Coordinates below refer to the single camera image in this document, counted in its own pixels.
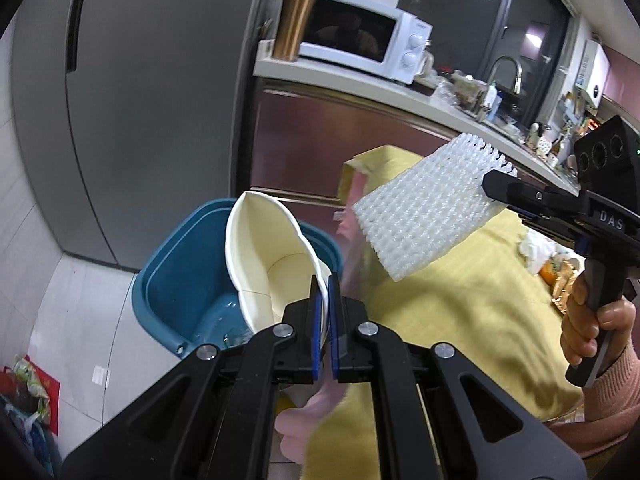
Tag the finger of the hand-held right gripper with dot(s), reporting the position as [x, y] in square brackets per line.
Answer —
[547, 227]
[515, 192]

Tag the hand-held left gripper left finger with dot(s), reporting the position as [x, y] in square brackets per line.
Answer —
[316, 332]

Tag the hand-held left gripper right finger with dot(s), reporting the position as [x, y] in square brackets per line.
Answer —
[336, 332]

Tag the crushed blue dotted paper cup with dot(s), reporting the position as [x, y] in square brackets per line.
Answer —
[537, 250]

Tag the brown striped wrapper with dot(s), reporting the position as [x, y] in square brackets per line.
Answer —
[567, 285]

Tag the white foam fruit net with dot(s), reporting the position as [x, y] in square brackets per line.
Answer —
[425, 210]

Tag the plain white paper cup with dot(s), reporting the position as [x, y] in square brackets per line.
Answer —
[260, 240]

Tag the blue plastic bin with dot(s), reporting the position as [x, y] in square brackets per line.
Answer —
[170, 280]

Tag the person's right forearm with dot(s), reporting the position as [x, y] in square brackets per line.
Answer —
[615, 400]

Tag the person's right hand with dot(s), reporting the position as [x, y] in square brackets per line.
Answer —
[577, 330]

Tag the white dotted utensil holder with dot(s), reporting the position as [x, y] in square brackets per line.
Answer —
[543, 146]

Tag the white lotion bottle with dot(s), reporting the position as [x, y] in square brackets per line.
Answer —
[493, 102]

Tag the steel kitchen faucet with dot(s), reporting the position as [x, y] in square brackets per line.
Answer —
[516, 80]

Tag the yellow patterned blanket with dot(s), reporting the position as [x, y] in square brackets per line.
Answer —
[450, 335]

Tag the white water heater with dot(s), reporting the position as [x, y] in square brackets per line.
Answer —
[592, 72]

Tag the glossy kitchen base cabinet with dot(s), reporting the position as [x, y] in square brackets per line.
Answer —
[325, 135]

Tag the white kitchen counter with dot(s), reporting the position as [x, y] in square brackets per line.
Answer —
[320, 70]

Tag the white microwave oven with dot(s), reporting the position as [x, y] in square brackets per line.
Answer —
[350, 30]

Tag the grey refrigerator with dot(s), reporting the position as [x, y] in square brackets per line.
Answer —
[150, 110]

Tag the copper travel tumbler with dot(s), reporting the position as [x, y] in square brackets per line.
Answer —
[292, 25]

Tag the red green shopping bag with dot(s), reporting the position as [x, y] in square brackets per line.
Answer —
[30, 385]

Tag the blue plastic bag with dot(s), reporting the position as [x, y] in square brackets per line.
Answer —
[25, 440]

